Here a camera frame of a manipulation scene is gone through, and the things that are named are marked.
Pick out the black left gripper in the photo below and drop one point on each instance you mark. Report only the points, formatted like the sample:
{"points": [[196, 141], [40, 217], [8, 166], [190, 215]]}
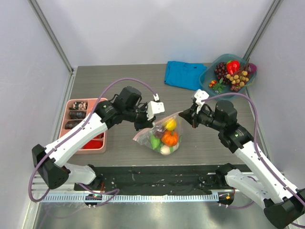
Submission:
{"points": [[145, 123]]}

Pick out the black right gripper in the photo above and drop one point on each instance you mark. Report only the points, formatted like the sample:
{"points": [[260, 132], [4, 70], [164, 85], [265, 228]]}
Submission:
{"points": [[193, 117]]}

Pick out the yellow toy mango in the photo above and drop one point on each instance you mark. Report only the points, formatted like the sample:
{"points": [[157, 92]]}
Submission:
{"points": [[170, 124]]}

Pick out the dark purple toy onion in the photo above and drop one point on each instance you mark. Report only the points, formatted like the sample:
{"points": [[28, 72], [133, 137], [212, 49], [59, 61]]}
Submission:
{"points": [[159, 133]]}

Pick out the green toy cucumber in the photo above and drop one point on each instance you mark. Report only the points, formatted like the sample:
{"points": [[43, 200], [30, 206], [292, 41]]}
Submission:
{"points": [[155, 142]]}

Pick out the clear pink-dotted zip bag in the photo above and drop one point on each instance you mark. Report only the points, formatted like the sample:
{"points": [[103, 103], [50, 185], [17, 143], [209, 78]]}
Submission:
{"points": [[143, 137]]}

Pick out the beige toy potato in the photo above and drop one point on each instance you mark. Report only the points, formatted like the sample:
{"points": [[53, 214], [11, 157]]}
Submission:
{"points": [[165, 150]]}

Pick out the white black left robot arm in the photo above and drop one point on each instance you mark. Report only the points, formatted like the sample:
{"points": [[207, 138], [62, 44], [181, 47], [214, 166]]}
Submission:
{"points": [[51, 161]]}

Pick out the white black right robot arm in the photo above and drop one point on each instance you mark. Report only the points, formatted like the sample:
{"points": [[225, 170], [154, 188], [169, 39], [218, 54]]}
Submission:
{"points": [[282, 201]]}

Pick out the small cherry tomato sprig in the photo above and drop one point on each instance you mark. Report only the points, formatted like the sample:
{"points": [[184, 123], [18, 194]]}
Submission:
{"points": [[217, 86]]}

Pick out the blue folded cloth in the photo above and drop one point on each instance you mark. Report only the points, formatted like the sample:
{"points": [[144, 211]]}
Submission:
{"points": [[184, 75]]}

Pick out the lower red folded cloth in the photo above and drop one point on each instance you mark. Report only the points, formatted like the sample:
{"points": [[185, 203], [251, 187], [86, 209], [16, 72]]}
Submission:
{"points": [[93, 144]]}

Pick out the purple toy grape bunch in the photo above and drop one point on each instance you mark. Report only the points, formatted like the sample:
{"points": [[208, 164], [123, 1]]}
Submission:
{"points": [[221, 72]]}

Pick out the teal plastic fruit basket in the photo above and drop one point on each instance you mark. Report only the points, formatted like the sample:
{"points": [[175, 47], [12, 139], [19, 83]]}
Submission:
{"points": [[208, 75]]}

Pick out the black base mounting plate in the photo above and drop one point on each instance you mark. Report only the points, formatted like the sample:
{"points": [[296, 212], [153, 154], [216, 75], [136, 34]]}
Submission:
{"points": [[160, 180]]}

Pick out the brown toy longan bunch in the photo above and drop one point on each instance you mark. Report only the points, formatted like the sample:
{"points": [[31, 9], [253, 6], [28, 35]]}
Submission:
{"points": [[237, 81]]}

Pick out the pink plastic divided organizer tray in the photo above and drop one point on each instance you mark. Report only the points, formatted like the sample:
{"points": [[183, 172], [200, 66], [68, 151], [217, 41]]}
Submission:
{"points": [[66, 117]]}

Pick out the blue flower patterned dark cloth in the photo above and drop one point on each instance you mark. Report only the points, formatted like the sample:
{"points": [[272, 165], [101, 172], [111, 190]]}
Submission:
{"points": [[77, 114]]}

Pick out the rose patterned dark cloth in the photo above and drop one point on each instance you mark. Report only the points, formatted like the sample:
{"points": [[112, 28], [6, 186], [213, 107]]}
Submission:
{"points": [[79, 105]]}

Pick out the red toy bell pepper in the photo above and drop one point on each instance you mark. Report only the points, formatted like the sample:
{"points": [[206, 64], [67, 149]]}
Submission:
{"points": [[232, 66]]}

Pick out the brown flower patterned dark cloth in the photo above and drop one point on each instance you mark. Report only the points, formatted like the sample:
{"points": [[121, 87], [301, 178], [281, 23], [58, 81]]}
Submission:
{"points": [[71, 124]]}

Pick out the purple toy eggplant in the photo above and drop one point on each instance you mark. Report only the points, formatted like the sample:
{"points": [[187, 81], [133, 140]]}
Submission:
{"points": [[251, 68]]}

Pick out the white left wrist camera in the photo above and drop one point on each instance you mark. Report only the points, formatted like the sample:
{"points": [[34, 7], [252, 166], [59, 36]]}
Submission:
{"points": [[155, 107]]}

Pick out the white slotted cable duct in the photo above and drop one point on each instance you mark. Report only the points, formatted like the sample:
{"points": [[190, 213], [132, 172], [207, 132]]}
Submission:
{"points": [[87, 197]]}

